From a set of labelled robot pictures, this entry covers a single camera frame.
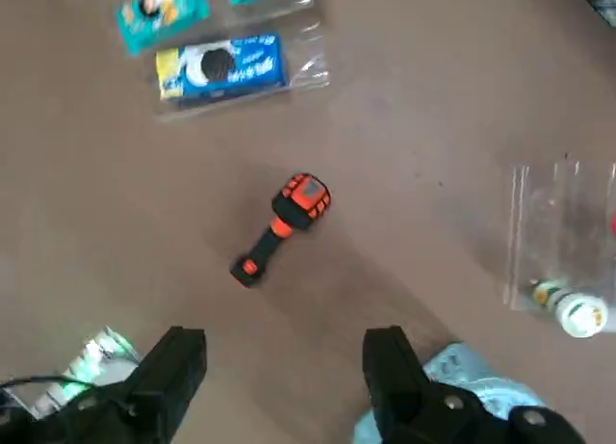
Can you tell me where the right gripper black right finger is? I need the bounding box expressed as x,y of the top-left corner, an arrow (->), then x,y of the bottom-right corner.
361,326 -> 586,444

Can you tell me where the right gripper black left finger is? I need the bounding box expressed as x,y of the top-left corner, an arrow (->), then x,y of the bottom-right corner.
0,326 -> 208,444

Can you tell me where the orange black barcode scanner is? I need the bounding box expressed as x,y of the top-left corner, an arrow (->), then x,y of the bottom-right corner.
229,172 -> 333,290

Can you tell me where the blue Oreo cookie box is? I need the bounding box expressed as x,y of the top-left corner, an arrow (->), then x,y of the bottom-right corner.
156,33 -> 291,111

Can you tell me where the light blue shopping basket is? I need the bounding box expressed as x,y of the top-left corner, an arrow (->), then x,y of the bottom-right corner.
353,341 -> 550,444

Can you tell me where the clear acrylic stepped shelf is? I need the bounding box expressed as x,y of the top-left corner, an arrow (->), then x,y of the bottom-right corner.
153,0 -> 332,125
502,160 -> 616,315

